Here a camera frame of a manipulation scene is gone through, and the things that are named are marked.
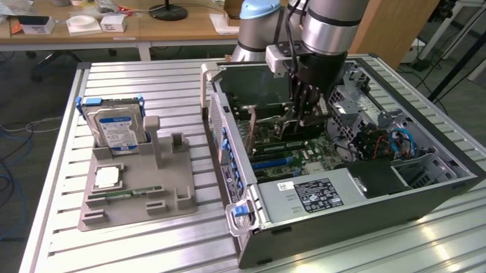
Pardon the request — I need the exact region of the white square holder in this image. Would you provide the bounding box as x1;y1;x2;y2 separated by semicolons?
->
65;15;103;36

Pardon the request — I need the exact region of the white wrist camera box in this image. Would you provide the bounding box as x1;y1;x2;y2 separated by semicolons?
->
264;42;303;78

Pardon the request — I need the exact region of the silver metal drive cage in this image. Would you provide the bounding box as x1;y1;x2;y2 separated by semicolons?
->
324;68;412;136

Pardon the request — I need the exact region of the white box with black top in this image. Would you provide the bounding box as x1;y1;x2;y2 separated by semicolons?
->
17;15;56;35

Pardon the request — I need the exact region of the wooden desk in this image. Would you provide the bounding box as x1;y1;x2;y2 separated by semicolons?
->
0;4;347;62

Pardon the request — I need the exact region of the white paper sheet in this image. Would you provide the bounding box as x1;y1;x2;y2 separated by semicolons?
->
209;13;240;35

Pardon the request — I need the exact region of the black plastic air shroud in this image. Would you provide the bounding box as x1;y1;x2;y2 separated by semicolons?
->
347;159;412;199

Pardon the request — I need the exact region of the silver CPU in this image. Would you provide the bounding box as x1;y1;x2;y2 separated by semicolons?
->
93;168;123;190

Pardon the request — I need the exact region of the grey parts rack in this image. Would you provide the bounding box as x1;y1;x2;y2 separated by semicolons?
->
77;115;197;233

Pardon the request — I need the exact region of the brown cardboard box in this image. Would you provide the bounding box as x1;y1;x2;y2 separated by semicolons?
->
223;0;244;20

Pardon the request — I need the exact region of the blue wire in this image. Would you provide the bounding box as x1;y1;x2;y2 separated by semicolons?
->
388;127;419;160

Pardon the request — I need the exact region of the clear plastic bag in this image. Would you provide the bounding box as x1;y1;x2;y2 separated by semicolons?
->
0;0;35;23

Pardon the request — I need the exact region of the blue expansion slot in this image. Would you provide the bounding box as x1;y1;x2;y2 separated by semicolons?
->
251;158;290;169

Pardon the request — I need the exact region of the open black PC case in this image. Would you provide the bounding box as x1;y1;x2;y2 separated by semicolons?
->
200;55;479;270

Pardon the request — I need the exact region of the silver power supply unit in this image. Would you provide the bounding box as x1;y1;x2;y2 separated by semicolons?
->
248;167;368;225

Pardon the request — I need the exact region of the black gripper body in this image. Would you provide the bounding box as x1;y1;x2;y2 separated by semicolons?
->
295;52;350;86

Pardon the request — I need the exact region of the small white box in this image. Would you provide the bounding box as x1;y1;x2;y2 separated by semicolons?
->
100;14;127;32

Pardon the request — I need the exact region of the hard disk with blue carrier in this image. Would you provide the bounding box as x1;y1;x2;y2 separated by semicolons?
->
73;96;152;156

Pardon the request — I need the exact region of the wooden cabinet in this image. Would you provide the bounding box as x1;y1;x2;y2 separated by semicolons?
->
343;0;443;69

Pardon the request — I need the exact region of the green RAM stick white label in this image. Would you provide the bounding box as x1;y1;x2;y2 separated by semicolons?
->
252;140;307;156

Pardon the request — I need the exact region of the black lamp base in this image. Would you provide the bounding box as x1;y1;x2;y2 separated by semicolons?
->
148;0;189;21

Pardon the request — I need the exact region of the blue floor cable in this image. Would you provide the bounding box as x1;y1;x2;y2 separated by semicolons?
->
0;126;35;242

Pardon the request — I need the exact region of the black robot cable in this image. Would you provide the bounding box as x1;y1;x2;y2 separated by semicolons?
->
283;0;311;73

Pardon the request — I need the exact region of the green motherboard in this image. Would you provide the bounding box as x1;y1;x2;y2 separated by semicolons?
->
227;95;343;183

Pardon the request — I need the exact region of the black low-profile graphics card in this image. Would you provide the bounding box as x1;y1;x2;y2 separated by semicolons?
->
246;96;328;153

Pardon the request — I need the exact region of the grey metal disk bay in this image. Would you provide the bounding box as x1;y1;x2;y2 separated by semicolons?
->
390;152;462;191

